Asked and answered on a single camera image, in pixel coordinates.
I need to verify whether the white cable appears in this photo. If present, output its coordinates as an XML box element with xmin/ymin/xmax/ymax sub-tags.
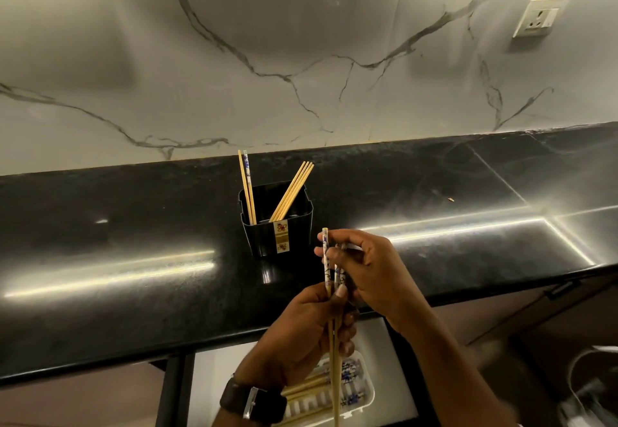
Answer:
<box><xmin>559</xmin><ymin>345</ymin><xmax>618</xmax><ymax>427</ymax></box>

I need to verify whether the black chopstick holder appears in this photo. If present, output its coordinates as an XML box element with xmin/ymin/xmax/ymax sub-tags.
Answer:
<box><xmin>239</xmin><ymin>181</ymin><xmax>314</xmax><ymax>259</ymax></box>

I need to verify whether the black metal frame bar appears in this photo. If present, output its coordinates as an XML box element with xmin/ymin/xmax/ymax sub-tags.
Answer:
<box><xmin>154</xmin><ymin>353</ymin><xmax>197</xmax><ymax>427</ymax></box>

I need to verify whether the black cabinet handle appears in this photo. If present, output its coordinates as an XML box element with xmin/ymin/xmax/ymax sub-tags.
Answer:
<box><xmin>544</xmin><ymin>280</ymin><xmax>581</xmax><ymax>298</ymax></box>

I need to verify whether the plain wooden chopstick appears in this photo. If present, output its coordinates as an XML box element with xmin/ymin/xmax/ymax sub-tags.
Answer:
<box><xmin>269</xmin><ymin>161</ymin><xmax>307</xmax><ymax>223</ymax></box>
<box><xmin>237</xmin><ymin>150</ymin><xmax>254</xmax><ymax>226</ymax></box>
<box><xmin>276</xmin><ymin>163</ymin><xmax>315</xmax><ymax>222</ymax></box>
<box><xmin>273</xmin><ymin>162</ymin><xmax>311</xmax><ymax>223</ymax></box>

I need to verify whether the blue patterned chopstick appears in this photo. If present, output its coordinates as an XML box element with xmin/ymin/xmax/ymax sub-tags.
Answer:
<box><xmin>243</xmin><ymin>150</ymin><xmax>258</xmax><ymax>226</ymax></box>
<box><xmin>334</xmin><ymin>243</ymin><xmax>346</xmax><ymax>427</ymax></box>
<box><xmin>322</xmin><ymin>227</ymin><xmax>340</xmax><ymax>427</ymax></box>

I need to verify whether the pile of wooden chopsticks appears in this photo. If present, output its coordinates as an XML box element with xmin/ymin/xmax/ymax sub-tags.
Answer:
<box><xmin>280</xmin><ymin>359</ymin><xmax>367</xmax><ymax>426</ymax></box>

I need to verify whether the white wall socket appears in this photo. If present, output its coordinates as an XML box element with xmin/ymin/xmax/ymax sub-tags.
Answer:
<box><xmin>512</xmin><ymin>0</ymin><xmax>571</xmax><ymax>38</ymax></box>

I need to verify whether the white plastic tray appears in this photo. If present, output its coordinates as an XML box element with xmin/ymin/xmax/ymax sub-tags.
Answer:
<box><xmin>277</xmin><ymin>350</ymin><xmax>376</xmax><ymax>427</ymax></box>

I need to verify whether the black wristwatch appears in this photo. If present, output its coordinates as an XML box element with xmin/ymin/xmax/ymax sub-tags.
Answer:
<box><xmin>220</xmin><ymin>376</ymin><xmax>288</xmax><ymax>425</ymax></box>

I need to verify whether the brown cabinet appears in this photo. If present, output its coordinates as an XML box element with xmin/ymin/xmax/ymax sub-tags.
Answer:
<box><xmin>432</xmin><ymin>272</ymin><xmax>618</xmax><ymax>427</ymax></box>

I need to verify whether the person's left hand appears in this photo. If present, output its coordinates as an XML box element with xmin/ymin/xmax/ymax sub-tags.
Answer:
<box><xmin>235</xmin><ymin>283</ymin><xmax>360</xmax><ymax>391</ymax></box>

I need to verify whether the person's right hand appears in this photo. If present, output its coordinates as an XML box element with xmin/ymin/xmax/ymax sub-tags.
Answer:
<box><xmin>314</xmin><ymin>229</ymin><xmax>431</xmax><ymax>337</ymax></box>

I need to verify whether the person's right forearm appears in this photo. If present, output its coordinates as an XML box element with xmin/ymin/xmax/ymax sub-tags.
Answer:
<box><xmin>400</xmin><ymin>303</ymin><xmax>518</xmax><ymax>427</ymax></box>

